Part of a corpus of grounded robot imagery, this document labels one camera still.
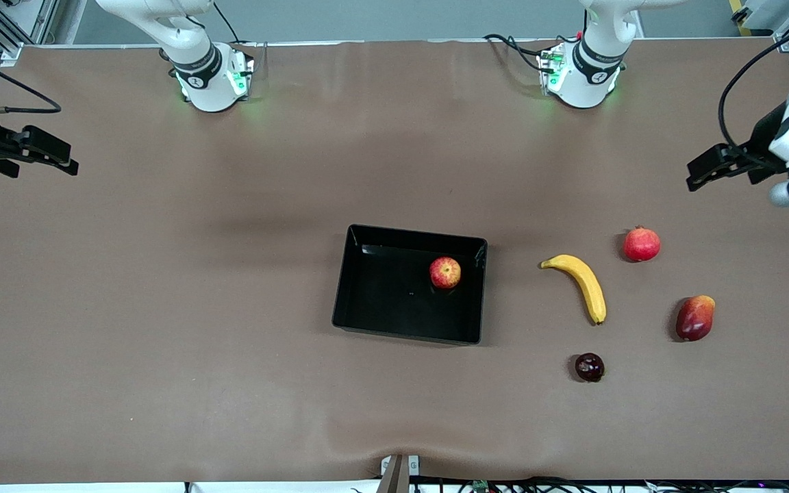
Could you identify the yellow banana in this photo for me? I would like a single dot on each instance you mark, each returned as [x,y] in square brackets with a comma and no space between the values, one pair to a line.
[583,277]

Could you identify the red yellow apple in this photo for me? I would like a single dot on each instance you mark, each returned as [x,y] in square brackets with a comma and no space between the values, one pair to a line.
[445,272]

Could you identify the black plastic box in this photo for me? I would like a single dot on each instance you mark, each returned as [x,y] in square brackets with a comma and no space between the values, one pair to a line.
[381,294]

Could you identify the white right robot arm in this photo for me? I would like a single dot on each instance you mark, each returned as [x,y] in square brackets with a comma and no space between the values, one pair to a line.
[206,75]

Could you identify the red pomegranate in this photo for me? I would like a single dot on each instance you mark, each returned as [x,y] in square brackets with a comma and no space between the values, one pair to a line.
[642,244]

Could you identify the red orange mango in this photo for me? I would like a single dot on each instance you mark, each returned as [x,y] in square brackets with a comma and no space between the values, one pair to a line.
[696,318]

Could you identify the brown table mat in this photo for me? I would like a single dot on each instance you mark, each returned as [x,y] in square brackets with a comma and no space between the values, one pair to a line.
[230,274]

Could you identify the dark purple plum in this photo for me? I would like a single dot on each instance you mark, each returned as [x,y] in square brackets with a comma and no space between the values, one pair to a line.
[590,368]

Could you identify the grey table edge bracket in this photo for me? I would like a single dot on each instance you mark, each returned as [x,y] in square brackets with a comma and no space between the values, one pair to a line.
[398,472]

